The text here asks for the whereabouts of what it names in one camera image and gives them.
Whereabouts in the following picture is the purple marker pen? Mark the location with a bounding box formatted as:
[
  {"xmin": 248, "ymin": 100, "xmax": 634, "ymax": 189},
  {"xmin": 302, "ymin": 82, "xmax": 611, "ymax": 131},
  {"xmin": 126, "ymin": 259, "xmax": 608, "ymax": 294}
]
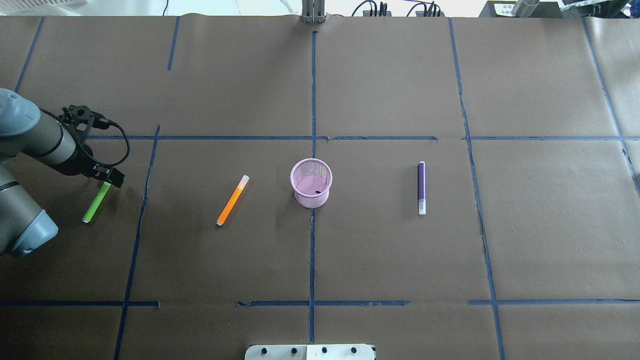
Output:
[{"xmin": 417, "ymin": 161, "xmax": 428, "ymax": 215}]

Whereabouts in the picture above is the green highlighter pen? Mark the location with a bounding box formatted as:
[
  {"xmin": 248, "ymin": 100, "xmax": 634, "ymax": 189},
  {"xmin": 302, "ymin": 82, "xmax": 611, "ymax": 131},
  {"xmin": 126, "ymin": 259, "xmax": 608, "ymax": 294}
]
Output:
[{"xmin": 82, "ymin": 181, "xmax": 112, "ymax": 224}]

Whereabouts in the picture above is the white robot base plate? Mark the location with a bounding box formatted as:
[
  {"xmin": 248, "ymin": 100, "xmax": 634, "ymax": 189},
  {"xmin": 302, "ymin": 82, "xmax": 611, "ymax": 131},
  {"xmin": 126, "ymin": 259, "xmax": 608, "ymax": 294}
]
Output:
[{"xmin": 244, "ymin": 343, "xmax": 377, "ymax": 360}]

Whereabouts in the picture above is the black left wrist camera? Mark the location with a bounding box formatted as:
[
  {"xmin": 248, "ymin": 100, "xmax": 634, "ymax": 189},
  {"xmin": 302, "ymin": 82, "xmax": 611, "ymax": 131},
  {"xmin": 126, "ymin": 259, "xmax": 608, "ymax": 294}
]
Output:
[{"xmin": 57, "ymin": 105, "xmax": 110, "ymax": 143}]

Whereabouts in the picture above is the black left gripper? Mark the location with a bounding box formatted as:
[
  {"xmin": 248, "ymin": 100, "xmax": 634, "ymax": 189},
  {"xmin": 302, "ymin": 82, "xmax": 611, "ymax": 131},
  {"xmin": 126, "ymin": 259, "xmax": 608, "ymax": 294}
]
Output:
[{"xmin": 59, "ymin": 145, "xmax": 125, "ymax": 188}]

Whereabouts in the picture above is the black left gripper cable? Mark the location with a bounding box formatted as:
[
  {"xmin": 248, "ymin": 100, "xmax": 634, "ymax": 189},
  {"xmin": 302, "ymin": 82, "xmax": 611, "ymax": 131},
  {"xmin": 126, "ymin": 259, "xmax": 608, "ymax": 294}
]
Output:
[{"xmin": 75, "ymin": 116, "xmax": 131, "ymax": 169}]

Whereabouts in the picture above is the aluminium frame post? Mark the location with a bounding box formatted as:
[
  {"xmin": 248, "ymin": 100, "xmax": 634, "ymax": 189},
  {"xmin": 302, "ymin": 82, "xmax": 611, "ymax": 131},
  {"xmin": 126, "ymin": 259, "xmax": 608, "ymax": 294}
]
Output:
[{"xmin": 301, "ymin": 0, "xmax": 327, "ymax": 24}]

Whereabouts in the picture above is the pink mesh pen holder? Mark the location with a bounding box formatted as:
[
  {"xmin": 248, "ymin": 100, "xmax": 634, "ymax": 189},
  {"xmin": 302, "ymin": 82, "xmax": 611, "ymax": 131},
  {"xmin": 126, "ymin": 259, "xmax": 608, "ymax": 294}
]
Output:
[{"xmin": 289, "ymin": 158, "xmax": 333, "ymax": 209}]

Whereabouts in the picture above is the orange highlighter pen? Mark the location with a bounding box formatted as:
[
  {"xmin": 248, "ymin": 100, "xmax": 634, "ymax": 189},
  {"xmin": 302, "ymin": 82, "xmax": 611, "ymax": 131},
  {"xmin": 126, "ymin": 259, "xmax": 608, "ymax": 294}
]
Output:
[{"xmin": 215, "ymin": 174, "xmax": 250, "ymax": 227}]

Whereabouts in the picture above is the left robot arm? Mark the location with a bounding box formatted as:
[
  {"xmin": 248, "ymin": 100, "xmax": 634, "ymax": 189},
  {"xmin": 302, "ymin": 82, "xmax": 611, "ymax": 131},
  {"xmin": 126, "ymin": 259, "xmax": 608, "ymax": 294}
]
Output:
[{"xmin": 0, "ymin": 88, "xmax": 131, "ymax": 259}]

